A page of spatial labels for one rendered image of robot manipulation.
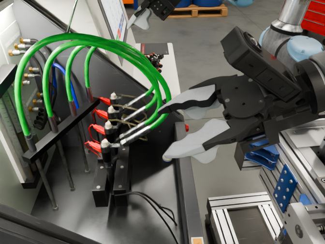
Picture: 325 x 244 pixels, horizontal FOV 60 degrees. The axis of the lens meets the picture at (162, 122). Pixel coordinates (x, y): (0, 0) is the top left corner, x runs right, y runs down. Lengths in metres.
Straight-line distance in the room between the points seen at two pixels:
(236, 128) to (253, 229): 1.43
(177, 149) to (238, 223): 1.41
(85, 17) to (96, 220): 0.66
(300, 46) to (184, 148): 0.79
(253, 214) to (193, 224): 1.02
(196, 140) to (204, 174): 1.87
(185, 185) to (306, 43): 0.63
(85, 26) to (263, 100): 0.75
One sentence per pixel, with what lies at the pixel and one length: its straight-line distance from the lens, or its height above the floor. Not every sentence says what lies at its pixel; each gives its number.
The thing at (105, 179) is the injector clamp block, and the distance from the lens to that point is 0.89.
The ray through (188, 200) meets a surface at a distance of 0.86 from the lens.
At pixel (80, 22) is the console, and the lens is 1.01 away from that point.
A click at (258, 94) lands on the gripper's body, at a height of 1.45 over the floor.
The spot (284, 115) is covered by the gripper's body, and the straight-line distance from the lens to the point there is 0.41.
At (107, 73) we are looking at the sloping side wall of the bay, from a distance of 1.02.
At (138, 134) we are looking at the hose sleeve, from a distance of 0.76.
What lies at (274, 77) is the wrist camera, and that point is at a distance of 0.34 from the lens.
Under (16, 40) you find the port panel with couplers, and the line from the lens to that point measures 1.00.
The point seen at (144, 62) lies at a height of 1.36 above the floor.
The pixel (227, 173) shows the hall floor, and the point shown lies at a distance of 2.26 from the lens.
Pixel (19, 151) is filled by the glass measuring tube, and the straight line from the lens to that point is 0.91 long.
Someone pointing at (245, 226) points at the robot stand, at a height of 0.21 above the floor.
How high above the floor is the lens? 1.64
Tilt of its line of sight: 38 degrees down
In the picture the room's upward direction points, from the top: straight up
